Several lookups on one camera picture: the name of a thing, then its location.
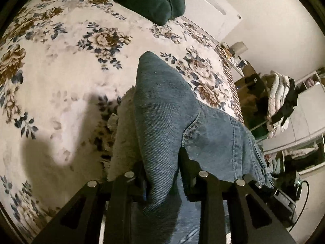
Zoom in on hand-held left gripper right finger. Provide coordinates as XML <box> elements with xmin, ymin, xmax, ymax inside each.
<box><xmin>178</xmin><ymin>147</ymin><xmax>296</xmax><ymax>244</ymax></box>

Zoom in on beige table lamp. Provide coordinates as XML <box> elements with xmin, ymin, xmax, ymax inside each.
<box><xmin>232</xmin><ymin>41</ymin><xmax>248</xmax><ymax>56</ymax></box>

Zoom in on black cable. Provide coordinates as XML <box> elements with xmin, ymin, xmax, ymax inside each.
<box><xmin>289</xmin><ymin>180</ymin><xmax>310</xmax><ymax>232</ymax></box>

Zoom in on white puffer jacket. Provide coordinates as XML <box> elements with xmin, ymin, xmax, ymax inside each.
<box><xmin>265</xmin><ymin>71</ymin><xmax>292</xmax><ymax>139</ymax></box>

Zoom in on blue denim pants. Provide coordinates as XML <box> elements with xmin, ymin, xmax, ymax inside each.
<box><xmin>133</xmin><ymin>51</ymin><xmax>276</xmax><ymax>244</ymax></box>

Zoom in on pastel folded clothes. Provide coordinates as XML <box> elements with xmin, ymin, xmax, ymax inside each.
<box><xmin>266</xmin><ymin>155</ymin><xmax>282</xmax><ymax>176</ymax></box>

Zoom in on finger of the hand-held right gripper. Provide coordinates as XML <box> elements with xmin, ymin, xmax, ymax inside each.
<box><xmin>244</xmin><ymin>174</ymin><xmax>277</xmax><ymax>198</ymax></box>

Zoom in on white bed headboard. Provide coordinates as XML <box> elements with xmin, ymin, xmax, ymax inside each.
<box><xmin>175</xmin><ymin>0</ymin><xmax>242</xmax><ymax>42</ymax></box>

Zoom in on small black cloth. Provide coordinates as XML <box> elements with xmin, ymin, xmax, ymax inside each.
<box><xmin>245</xmin><ymin>73</ymin><xmax>262</xmax><ymax>84</ymax></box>

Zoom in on white nightstand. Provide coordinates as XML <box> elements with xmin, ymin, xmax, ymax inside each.
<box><xmin>223</xmin><ymin>53</ymin><xmax>250</xmax><ymax>78</ymax></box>

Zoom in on black clothes with white stripe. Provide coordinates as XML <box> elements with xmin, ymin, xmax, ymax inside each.
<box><xmin>270</xmin><ymin>77</ymin><xmax>299</xmax><ymax>127</ymax></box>

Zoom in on floral bed blanket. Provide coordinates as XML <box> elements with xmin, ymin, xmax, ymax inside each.
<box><xmin>0</xmin><ymin>0</ymin><xmax>238</xmax><ymax>242</ymax></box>

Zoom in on white wardrobe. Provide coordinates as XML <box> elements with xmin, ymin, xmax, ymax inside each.
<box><xmin>261</xmin><ymin>67</ymin><xmax>325</xmax><ymax>176</ymax></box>

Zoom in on brown checkered bed sheet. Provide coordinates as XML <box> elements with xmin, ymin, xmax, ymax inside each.
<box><xmin>216</xmin><ymin>43</ymin><xmax>245</xmax><ymax>125</ymax></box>

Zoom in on grey folded fleece blanket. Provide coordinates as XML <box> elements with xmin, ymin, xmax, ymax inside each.
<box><xmin>107</xmin><ymin>86</ymin><xmax>145</xmax><ymax>182</ymax></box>

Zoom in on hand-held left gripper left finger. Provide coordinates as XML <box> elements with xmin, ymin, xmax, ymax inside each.
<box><xmin>32</xmin><ymin>161</ymin><xmax>151</xmax><ymax>244</ymax></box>

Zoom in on wooden nightstand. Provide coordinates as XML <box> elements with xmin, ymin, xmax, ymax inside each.
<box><xmin>234</xmin><ymin>65</ymin><xmax>270</xmax><ymax>133</ymax></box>

